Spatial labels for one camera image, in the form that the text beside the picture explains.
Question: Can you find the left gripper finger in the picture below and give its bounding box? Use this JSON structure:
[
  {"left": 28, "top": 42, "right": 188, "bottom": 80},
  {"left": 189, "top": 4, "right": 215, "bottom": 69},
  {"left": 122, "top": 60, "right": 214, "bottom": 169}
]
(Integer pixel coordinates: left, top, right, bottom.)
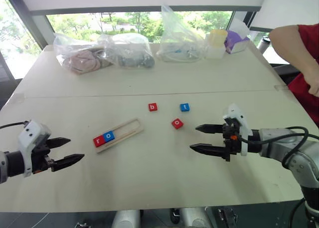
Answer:
[
  {"left": 47, "top": 137, "right": 72, "bottom": 149},
  {"left": 50, "top": 153, "right": 85, "bottom": 173}
]

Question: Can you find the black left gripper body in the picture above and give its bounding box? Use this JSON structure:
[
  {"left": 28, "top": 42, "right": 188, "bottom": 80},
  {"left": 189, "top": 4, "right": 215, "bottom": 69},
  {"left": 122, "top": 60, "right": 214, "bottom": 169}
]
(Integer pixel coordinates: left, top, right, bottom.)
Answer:
[{"left": 30, "top": 137, "right": 55, "bottom": 175}]

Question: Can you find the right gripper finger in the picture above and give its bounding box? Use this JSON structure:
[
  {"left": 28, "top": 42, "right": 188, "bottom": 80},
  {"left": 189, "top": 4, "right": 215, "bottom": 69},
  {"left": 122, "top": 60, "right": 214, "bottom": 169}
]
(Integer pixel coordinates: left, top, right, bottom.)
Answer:
[
  {"left": 189, "top": 143, "right": 230, "bottom": 160},
  {"left": 194, "top": 124, "right": 226, "bottom": 135}
]

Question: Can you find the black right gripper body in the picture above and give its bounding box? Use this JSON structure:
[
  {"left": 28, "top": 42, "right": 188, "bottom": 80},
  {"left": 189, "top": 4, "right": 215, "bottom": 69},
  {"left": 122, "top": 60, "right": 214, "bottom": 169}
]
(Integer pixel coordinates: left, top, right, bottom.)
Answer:
[{"left": 222, "top": 123, "right": 242, "bottom": 162}]

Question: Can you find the red letter tile o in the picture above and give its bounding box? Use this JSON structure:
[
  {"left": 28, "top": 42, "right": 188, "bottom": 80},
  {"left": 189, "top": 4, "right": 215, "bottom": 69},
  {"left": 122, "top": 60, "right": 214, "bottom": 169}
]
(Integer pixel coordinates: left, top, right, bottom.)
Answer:
[{"left": 171, "top": 118, "right": 185, "bottom": 130}]

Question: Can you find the red letter tile r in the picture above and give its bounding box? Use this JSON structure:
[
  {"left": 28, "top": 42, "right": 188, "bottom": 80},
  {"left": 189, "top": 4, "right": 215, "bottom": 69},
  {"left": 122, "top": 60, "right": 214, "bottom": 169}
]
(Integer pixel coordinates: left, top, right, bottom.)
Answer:
[{"left": 93, "top": 135, "right": 106, "bottom": 148}]

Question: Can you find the blue letter tile o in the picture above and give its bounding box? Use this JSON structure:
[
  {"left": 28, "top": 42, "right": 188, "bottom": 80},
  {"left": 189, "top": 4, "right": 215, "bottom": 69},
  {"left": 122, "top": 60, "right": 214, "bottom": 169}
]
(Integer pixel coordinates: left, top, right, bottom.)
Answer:
[{"left": 103, "top": 130, "right": 116, "bottom": 143}]

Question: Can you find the wooden letter tile holder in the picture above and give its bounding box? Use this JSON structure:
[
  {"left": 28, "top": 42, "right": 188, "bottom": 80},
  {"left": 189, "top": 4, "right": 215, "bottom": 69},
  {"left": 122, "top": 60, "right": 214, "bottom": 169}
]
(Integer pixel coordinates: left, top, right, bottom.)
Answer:
[{"left": 92, "top": 117, "right": 145, "bottom": 154}]

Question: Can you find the silver rounded robot leg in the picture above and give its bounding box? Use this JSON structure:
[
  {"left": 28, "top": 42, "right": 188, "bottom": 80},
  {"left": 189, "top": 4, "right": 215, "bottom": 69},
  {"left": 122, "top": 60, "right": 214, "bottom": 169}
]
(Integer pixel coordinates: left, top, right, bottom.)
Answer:
[
  {"left": 180, "top": 207, "right": 210, "bottom": 228},
  {"left": 111, "top": 209, "right": 142, "bottom": 228}
]

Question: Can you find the person's right hand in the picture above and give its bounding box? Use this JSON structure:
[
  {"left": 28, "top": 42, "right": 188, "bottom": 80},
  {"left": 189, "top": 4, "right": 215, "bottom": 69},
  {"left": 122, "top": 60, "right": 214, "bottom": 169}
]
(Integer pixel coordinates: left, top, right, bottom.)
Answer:
[{"left": 308, "top": 84, "right": 319, "bottom": 98}]

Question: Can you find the small black rounded part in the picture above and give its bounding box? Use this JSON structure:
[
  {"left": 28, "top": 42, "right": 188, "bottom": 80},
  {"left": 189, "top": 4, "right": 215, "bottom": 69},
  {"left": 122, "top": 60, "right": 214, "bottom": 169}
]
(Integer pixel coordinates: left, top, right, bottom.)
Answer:
[{"left": 170, "top": 208, "right": 180, "bottom": 224}]

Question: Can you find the translucent white plastic container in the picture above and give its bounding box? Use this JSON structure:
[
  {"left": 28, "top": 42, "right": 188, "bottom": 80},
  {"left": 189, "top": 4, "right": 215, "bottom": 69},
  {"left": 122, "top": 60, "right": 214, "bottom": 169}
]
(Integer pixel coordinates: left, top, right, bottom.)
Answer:
[{"left": 205, "top": 35, "right": 226, "bottom": 60}]

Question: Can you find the plastic bag with pink cloth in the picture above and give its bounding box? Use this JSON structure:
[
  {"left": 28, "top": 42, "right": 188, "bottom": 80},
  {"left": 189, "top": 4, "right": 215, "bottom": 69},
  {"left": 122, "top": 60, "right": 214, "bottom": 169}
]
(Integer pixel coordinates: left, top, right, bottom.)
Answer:
[{"left": 53, "top": 32, "right": 111, "bottom": 75}]

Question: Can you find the person in red shirt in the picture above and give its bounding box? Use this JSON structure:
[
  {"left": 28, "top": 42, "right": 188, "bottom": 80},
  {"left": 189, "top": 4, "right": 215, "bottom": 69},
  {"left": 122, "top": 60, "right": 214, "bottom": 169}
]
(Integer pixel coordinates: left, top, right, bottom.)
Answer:
[{"left": 287, "top": 23, "right": 319, "bottom": 129}]

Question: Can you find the purple tissue box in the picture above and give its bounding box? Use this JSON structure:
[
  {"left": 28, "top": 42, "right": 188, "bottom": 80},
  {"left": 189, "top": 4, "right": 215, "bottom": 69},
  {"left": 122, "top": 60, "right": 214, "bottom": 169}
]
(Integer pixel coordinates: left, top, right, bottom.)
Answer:
[{"left": 224, "top": 17, "right": 251, "bottom": 55}]

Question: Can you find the pale yellow plastic cup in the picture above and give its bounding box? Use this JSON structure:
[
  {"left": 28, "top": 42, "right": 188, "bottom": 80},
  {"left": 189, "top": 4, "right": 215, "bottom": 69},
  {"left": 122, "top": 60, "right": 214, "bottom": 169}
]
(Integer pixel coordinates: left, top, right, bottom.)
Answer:
[{"left": 208, "top": 28, "right": 228, "bottom": 48}]

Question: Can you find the silver travel tumbler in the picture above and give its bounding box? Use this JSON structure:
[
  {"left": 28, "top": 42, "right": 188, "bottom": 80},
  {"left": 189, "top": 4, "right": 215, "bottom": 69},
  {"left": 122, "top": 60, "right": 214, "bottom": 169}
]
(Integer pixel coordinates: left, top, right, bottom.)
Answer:
[{"left": 256, "top": 36, "right": 273, "bottom": 53}]

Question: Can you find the plastic bag with grey items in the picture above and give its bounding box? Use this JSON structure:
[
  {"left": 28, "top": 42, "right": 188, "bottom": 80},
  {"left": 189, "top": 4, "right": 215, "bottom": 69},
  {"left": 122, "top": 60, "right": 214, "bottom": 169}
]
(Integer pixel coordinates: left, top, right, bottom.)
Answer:
[{"left": 97, "top": 32, "right": 156, "bottom": 70}]

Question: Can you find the narrow white roller blind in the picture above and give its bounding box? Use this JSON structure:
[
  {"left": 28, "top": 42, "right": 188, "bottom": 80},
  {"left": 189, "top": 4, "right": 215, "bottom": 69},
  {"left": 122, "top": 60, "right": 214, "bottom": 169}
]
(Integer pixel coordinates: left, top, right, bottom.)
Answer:
[{"left": 249, "top": 0, "right": 319, "bottom": 33}]

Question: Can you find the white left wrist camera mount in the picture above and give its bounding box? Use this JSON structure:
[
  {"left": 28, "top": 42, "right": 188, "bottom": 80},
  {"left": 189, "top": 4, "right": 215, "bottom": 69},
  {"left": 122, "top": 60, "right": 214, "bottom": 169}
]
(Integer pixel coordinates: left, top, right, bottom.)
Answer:
[{"left": 17, "top": 120, "right": 52, "bottom": 178}]

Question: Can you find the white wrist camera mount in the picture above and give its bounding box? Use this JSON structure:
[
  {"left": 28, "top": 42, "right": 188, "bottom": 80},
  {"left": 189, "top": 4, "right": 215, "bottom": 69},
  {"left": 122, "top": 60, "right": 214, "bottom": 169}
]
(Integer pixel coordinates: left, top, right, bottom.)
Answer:
[
  {"left": 222, "top": 103, "right": 253, "bottom": 157},
  {"left": 17, "top": 120, "right": 52, "bottom": 178}
]

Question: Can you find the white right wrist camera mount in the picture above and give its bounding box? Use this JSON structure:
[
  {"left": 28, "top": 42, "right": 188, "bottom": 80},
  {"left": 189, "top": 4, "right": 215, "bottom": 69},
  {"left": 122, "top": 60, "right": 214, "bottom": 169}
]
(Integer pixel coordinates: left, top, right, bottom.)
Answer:
[{"left": 222, "top": 103, "right": 253, "bottom": 157}]

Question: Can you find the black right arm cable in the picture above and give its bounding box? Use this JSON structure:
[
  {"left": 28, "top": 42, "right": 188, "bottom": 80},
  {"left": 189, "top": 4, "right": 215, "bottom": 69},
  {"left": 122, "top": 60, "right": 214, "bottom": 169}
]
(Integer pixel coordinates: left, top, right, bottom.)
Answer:
[{"left": 236, "top": 126, "right": 319, "bottom": 168}]

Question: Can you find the grey metal bracket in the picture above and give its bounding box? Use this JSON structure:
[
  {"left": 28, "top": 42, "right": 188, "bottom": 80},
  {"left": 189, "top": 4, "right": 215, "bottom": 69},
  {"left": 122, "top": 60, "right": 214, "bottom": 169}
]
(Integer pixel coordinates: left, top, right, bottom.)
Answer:
[{"left": 216, "top": 207, "right": 238, "bottom": 228}]

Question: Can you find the plastic bag with white cables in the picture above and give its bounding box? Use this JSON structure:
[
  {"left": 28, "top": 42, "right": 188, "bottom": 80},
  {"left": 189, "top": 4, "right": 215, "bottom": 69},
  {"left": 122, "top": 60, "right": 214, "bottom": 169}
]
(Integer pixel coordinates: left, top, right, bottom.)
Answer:
[{"left": 156, "top": 4, "right": 209, "bottom": 63}]

